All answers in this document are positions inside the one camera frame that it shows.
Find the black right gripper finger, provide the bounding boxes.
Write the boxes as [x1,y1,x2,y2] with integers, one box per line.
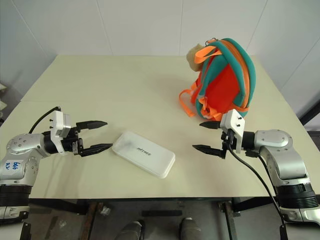
[191,143,226,160]
[199,120,222,131]

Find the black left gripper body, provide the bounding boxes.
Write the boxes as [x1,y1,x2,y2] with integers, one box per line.
[60,126,85,158]

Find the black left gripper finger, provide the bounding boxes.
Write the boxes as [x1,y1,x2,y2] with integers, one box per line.
[80,142,114,158]
[75,120,109,133]

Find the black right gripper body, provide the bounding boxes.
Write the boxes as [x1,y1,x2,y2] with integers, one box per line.
[220,127,238,161]

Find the orange and teal backpack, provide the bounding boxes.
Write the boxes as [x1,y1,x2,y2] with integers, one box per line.
[178,37,257,121]

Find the white rectangular pouch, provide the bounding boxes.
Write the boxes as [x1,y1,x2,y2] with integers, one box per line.
[111,131,176,179]

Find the beige plush toy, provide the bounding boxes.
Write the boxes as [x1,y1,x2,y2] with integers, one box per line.
[186,42,205,72]

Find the dark rounded grey shape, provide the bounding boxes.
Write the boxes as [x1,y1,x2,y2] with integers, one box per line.
[179,216,203,240]
[116,219,146,240]

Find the white stacked objects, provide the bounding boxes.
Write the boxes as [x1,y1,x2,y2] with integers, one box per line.
[0,81,9,118]

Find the black metal stand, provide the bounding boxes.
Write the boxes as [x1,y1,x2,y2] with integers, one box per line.
[299,96,320,127]

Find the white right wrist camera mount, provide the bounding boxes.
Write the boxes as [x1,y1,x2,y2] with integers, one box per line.
[220,108,247,154]

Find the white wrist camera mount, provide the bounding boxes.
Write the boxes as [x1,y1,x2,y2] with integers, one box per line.
[49,110,76,154]
[220,108,247,154]

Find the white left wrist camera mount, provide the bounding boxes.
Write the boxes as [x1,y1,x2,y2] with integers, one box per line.
[49,110,76,154]

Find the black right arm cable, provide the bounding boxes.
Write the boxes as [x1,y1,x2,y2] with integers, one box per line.
[224,134,288,240]

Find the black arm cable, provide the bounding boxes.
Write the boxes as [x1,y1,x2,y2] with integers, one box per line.
[224,134,288,240]
[27,106,62,135]

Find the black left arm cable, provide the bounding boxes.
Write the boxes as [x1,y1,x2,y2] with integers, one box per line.
[27,106,62,135]

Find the black metal table frame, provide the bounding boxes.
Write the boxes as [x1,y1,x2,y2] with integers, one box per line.
[22,197,285,240]

